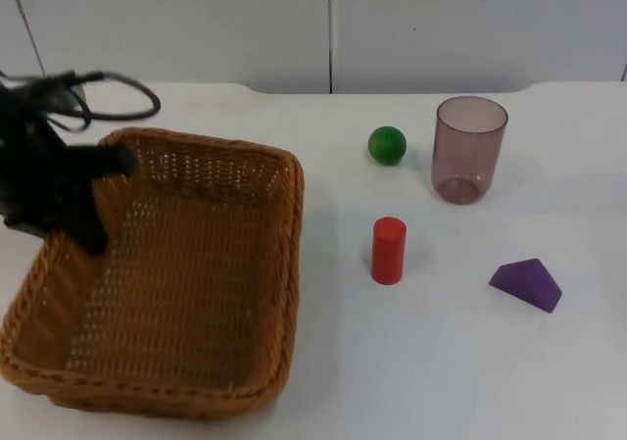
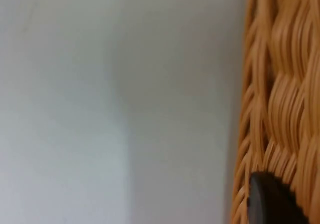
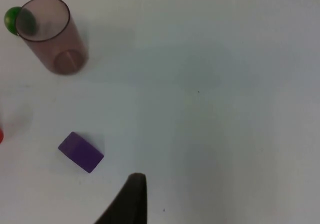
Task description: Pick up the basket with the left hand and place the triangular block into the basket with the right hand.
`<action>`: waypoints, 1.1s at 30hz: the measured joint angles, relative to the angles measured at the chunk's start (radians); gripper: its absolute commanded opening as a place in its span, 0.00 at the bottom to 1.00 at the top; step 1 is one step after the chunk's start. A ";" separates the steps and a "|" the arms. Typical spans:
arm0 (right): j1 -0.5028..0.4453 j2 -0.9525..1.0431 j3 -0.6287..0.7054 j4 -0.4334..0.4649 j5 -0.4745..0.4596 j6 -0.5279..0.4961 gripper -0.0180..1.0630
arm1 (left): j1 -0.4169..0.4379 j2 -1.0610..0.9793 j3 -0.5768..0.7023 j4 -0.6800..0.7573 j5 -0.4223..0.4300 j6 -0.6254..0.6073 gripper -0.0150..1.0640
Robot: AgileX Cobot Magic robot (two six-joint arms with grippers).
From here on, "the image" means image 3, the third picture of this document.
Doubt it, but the clear brown-tinted cup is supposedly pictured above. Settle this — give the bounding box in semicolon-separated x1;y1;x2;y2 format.
15;0;90;75

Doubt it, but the purple triangular block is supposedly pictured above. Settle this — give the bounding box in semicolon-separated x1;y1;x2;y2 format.
57;131;105;174

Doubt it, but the green ball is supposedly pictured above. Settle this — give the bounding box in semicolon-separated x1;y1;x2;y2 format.
3;6;24;34

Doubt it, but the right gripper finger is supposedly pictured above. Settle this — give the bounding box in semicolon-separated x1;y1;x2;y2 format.
93;173;148;224

